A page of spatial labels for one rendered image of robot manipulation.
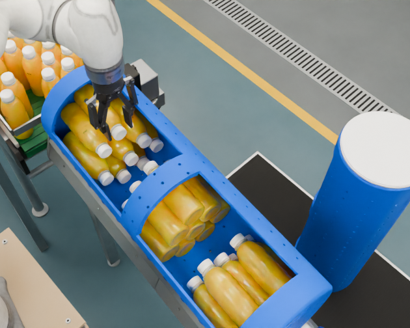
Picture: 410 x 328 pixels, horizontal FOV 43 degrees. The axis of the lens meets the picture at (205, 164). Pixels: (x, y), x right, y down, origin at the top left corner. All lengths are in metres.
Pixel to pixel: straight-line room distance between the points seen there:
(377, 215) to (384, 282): 0.76
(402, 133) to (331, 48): 1.77
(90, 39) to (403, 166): 0.96
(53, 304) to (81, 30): 0.65
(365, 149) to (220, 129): 1.38
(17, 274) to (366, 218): 1.04
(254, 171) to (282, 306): 1.49
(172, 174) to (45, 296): 0.42
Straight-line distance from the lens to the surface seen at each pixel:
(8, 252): 1.40
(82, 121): 1.50
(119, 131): 1.42
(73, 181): 1.71
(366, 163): 1.58
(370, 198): 1.62
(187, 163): 1.28
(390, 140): 1.66
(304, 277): 1.18
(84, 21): 1.10
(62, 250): 2.58
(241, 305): 1.22
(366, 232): 1.80
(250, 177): 2.53
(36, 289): 1.36
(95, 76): 1.21
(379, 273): 2.44
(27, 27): 1.17
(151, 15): 3.50
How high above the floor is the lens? 2.29
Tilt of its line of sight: 57 degrees down
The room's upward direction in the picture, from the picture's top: 2 degrees clockwise
